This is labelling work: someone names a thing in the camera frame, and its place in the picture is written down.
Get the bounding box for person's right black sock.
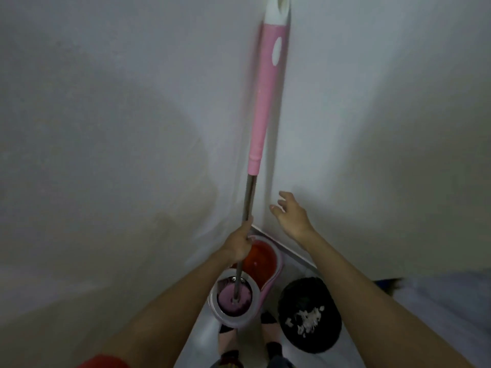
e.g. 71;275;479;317
260;311;284;361

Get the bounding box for black trash bin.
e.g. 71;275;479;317
277;278;343;355

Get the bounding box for pink mop bucket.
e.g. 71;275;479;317
208;235;284;329

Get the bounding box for person's left forearm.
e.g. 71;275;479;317
98;250;238;368

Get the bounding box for person's right pink slipper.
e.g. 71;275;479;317
261;322;281;344

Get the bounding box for person's left pink slipper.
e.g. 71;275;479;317
218;332;239;353

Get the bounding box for pile of swept debris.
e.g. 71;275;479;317
285;305;326;338

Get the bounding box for person's left black sock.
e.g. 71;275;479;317
218;324;240;368

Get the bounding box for person's right forearm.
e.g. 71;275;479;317
301;229;475;368

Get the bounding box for person's left hand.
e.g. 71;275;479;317
219;214;256;266

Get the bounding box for person's right hand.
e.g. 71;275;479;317
269;190;317;244

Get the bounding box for person's black sock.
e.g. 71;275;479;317
260;311;284;361
218;324;240;368

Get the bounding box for person's pink slipper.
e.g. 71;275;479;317
218;332;239;353
261;322;281;344

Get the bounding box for pink spin mop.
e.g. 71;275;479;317
216;0;292;317

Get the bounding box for patched blue jeans shorts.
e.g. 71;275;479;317
209;356;296;368

